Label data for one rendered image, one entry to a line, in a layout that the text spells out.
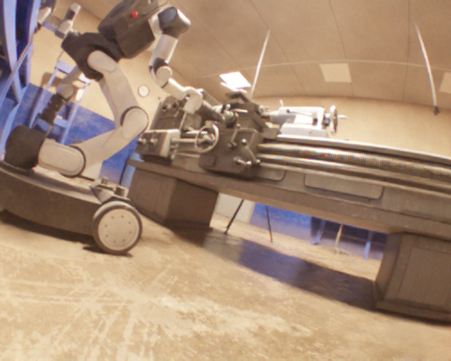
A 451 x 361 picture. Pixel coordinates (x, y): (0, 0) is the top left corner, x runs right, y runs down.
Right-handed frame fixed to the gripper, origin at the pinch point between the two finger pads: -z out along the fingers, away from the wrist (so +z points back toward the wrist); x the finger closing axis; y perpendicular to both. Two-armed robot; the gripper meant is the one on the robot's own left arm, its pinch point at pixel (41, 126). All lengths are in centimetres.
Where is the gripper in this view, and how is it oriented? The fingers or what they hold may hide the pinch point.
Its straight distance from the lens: 130.8
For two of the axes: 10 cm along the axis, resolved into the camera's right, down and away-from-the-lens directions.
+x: 2.6, 2.9, 9.2
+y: -8.5, -3.8, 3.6
